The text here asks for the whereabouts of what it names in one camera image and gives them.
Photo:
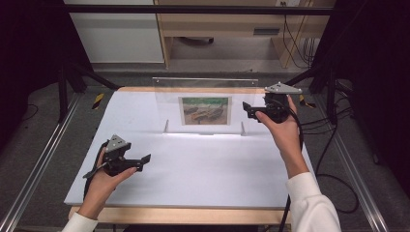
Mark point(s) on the clear acrylic picture frame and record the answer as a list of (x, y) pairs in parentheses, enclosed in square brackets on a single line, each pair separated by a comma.
[(167, 103)]

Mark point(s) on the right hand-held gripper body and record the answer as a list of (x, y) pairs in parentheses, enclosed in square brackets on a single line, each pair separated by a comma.
[(277, 106)]

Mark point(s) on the white cabinet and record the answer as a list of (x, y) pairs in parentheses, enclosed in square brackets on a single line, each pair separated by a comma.
[(116, 35)]

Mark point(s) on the painting postcard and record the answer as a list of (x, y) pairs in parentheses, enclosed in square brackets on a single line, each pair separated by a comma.
[(206, 111)]

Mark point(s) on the black curtain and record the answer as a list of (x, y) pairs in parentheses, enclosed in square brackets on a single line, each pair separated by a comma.
[(377, 80), (29, 58)]

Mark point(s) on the person's right hand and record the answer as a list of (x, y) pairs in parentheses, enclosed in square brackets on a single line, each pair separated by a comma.
[(286, 138)]

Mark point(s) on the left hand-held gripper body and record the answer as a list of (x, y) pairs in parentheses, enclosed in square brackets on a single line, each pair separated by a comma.
[(116, 158)]

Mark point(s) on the white wall socket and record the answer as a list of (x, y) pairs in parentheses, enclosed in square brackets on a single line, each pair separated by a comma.
[(288, 2)]

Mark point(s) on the yellow black striped tape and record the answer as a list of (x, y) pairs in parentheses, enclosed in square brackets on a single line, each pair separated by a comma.
[(306, 102), (98, 101)]

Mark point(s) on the aluminium floor rail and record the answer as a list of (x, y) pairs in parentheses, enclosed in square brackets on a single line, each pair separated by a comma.
[(38, 161), (357, 174)]

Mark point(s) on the wooden table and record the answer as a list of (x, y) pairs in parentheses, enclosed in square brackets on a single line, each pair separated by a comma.
[(161, 216)]

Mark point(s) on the wooden desk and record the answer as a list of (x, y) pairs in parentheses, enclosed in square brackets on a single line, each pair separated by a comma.
[(219, 22)]

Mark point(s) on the metal standoff pin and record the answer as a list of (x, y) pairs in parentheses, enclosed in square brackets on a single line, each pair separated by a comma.
[(166, 126)]

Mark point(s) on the person's left hand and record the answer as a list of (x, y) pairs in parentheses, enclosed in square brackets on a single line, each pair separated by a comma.
[(100, 190)]

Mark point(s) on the black metal frame strut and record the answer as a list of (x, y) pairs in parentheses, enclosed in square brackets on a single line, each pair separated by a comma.
[(80, 75), (324, 83)]

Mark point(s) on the black metal crossbar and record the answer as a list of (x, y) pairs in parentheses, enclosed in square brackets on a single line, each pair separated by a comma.
[(193, 9)]

